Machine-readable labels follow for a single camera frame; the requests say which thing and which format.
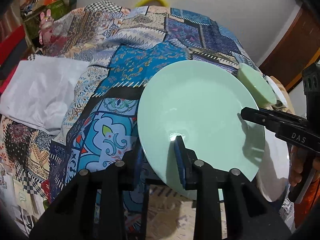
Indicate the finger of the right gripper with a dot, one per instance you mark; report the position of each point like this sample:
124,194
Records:
278,122

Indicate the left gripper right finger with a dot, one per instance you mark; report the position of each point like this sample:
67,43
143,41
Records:
248,213

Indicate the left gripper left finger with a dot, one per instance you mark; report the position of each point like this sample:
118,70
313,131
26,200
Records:
91,205

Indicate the white patterned bowl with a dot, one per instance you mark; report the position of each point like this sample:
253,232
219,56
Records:
281,100

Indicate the mint green bowl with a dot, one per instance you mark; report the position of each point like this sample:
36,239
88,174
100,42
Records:
256,85

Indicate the white plate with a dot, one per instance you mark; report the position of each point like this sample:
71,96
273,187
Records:
272,177

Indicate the mint green plate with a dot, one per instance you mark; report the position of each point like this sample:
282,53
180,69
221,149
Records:
201,103

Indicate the right hand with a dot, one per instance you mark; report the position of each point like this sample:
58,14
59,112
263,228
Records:
297,158

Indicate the wooden wardrobe with sliding doors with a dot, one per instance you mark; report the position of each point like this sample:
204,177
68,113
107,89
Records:
298,48

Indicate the white plastic bag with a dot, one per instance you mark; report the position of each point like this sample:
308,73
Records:
41,91

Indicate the patchwork patterned cloth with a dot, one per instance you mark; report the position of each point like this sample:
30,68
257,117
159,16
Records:
123,49

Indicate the red box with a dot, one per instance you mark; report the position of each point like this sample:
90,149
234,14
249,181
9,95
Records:
15,42

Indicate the pink rabbit toy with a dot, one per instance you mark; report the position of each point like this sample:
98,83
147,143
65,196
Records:
45,27

